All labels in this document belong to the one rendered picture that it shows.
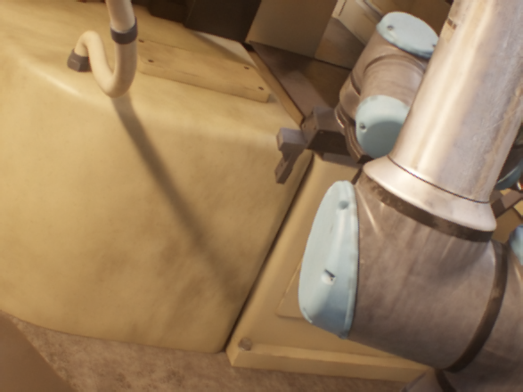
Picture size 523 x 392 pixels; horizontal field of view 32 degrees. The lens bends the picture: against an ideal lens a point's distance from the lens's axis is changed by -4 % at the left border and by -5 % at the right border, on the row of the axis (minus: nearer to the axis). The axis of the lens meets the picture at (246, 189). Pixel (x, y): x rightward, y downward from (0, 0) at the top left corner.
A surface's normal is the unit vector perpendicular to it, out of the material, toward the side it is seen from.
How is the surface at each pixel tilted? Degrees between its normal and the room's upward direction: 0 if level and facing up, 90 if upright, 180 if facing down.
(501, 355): 93
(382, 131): 114
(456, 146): 81
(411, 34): 20
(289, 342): 90
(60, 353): 0
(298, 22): 90
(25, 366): 0
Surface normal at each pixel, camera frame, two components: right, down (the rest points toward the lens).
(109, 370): 0.37, -0.84
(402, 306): 0.03, 0.28
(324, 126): 0.32, -0.58
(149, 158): 0.28, 0.51
